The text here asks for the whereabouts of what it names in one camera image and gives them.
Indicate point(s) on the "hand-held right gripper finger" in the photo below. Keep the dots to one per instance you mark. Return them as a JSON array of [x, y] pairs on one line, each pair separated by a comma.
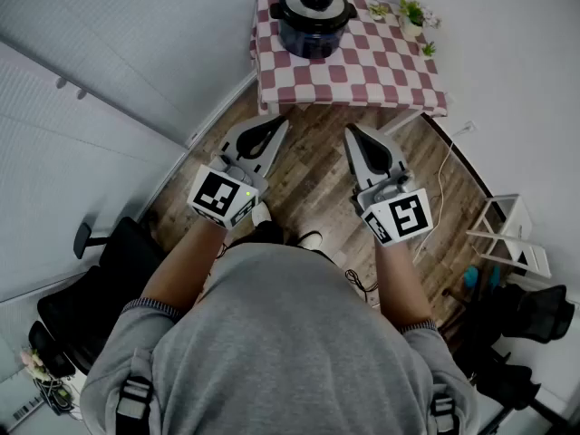
[[396, 159], [355, 161]]

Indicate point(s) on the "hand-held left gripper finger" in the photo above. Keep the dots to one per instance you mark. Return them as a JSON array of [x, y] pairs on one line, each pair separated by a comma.
[[274, 152], [228, 143]]

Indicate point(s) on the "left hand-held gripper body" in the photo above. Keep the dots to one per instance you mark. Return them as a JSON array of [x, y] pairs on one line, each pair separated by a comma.
[[217, 197]]

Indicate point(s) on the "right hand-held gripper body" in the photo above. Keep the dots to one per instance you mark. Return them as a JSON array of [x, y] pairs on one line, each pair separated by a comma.
[[408, 218]]

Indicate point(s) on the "dark blue cooker pot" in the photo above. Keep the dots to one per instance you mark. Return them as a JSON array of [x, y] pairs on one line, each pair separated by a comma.
[[308, 41]]

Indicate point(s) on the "black cooker lid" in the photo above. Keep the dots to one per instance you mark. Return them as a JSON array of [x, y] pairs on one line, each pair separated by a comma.
[[294, 11]]

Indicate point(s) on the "person's left forearm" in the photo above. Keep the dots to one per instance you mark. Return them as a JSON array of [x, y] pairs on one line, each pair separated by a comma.
[[190, 265]]

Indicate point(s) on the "person's right forearm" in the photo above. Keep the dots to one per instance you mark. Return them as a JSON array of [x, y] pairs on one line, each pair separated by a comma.
[[399, 283]]

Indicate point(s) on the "person's left white shoe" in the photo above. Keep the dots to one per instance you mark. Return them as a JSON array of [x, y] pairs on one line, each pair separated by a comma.
[[261, 211]]

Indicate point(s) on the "person's white shoe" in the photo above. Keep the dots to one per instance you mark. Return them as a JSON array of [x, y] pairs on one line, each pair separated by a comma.
[[261, 211], [312, 239]]

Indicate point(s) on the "person's black trousers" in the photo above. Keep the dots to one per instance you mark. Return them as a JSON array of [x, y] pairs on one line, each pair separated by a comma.
[[272, 234]]

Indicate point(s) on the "pink white checkered tablecloth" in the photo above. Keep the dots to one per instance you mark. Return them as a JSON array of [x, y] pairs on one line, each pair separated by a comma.
[[362, 75]]

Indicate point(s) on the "small teal item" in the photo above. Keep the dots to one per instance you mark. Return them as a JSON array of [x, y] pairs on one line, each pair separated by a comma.
[[495, 275], [471, 277]]

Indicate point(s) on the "person's right white shoe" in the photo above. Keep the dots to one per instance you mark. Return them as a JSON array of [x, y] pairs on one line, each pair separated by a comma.
[[312, 239]]

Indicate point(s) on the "tiny green potted plant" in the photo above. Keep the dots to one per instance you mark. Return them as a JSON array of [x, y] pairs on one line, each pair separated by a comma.
[[428, 49]]

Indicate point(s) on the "black office chair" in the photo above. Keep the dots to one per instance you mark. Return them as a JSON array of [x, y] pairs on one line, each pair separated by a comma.
[[539, 311], [113, 261]]

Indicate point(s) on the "white step stool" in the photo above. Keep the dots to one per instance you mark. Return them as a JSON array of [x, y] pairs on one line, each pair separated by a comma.
[[541, 256]]

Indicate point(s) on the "potted plant with pale flowers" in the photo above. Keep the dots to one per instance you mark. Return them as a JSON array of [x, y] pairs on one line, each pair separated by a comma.
[[410, 14]]

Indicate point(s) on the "small variegated potted plant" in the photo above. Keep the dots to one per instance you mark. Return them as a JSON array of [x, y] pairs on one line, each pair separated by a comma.
[[378, 9]]

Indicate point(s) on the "person's grey sweatshirt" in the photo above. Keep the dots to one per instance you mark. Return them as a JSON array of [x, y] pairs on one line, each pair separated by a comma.
[[281, 342]]

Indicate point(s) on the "pink artificial flowers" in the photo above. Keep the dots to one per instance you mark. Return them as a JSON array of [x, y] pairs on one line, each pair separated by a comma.
[[31, 363]]

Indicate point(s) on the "white wall socket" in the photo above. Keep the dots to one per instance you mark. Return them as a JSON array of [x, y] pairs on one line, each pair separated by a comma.
[[466, 128]]

